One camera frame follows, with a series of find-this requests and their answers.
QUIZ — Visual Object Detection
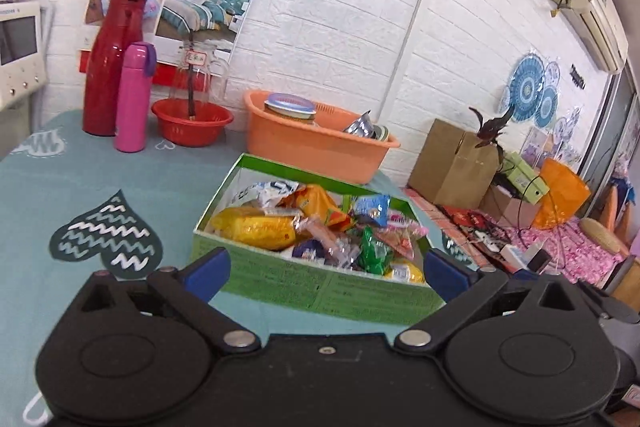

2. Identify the pink snack packet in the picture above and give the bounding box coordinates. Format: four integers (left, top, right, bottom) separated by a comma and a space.
385, 214, 432, 253

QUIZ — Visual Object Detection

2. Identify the white machine with screen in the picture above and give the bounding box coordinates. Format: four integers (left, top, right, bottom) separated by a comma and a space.
0, 0, 55, 142

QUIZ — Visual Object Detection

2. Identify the green shoe box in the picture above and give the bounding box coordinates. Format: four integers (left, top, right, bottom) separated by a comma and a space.
502, 152, 551, 202

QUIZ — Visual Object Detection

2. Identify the metal bowl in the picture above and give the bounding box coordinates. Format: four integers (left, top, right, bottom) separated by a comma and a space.
342, 111, 391, 142

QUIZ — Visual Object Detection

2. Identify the white air conditioner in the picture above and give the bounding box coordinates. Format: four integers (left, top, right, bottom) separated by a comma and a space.
555, 0, 628, 72

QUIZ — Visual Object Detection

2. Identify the white blue-printed snack packet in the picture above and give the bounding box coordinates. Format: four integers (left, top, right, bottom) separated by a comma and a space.
232, 179, 297, 208

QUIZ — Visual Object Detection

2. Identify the matte yellow snack packet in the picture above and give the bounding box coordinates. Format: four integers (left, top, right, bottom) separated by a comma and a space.
387, 258, 427, 284

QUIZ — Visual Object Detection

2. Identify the small blue snack packet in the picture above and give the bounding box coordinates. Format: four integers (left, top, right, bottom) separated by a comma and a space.
352, 194, 392, 228

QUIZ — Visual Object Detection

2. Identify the dark purple plant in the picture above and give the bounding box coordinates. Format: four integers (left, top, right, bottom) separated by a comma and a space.
468, 107, 513, 150

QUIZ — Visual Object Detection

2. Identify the orange snack packet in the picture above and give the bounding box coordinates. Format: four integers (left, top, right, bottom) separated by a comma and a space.
277, 184, 351, 228

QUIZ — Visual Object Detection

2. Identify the orange plastic bag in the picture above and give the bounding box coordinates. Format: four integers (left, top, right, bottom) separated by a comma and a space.
531, 157, 592, 230

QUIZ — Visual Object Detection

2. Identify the large cardboard box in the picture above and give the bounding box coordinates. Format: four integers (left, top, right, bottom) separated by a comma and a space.
409, 118, 501, 208

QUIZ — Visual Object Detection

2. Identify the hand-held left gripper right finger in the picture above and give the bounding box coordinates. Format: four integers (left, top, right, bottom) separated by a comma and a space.
394, 248, 576, 342

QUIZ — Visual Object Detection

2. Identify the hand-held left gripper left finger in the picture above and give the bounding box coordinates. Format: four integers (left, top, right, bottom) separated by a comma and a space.
80, 247, 262, 342

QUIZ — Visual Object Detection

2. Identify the red plastic basin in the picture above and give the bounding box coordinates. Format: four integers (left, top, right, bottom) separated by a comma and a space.
151, 98, 234, 148

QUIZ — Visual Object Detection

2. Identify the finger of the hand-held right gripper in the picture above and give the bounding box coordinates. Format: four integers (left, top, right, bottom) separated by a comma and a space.
577, 283, 640, 324

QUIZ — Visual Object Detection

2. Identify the green cardboard box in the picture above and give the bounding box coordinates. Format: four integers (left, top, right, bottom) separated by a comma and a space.
193, 153, 447, 323

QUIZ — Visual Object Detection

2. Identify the white wall pipe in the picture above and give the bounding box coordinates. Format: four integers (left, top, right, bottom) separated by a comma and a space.
377, 0, 446, 122

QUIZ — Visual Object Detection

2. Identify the small cardboard box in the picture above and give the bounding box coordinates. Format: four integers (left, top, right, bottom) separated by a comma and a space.
480, 184, 543, 228

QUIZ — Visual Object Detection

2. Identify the green pea snack packet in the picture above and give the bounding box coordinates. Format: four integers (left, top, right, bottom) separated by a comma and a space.
357, 227, 397, 275

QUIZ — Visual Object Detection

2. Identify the pink printed bedspread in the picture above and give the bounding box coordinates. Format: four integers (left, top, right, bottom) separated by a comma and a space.
500, 217, 631, 288

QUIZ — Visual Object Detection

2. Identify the red thermos jug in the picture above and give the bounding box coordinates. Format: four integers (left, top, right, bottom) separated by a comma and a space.
82, 0, 148, 136

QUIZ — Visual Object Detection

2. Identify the orange plastic basin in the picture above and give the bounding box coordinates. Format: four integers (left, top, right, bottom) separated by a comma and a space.
243, 89, 402, 185

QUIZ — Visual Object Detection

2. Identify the teal printed tablecloth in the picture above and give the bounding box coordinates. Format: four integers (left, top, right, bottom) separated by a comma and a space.
0, 107, 451, 427

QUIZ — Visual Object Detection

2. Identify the pink bottle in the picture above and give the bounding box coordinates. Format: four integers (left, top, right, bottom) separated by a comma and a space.
115, 42, 157, 152

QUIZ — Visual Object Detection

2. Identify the orange plaid cloth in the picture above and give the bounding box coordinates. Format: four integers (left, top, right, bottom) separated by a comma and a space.
402, 187, 496, 268

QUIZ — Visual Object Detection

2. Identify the yellow ridged noodle packet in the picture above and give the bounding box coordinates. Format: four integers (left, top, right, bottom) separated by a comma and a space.
210, 206, 299, 252

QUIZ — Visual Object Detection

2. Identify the purple snack packet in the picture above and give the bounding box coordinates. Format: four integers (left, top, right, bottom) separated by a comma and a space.
291, 239, 331, 262

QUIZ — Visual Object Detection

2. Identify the blue paper fan decoration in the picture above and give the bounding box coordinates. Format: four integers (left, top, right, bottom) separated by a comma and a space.
502, 52, 561, 128

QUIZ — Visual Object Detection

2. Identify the clear glass jar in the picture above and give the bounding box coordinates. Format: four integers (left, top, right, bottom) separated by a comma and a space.
169, 41, 231, 108

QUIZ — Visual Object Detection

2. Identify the red printed bag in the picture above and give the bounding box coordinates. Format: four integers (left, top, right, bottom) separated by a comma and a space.
440, 204, 506, 253

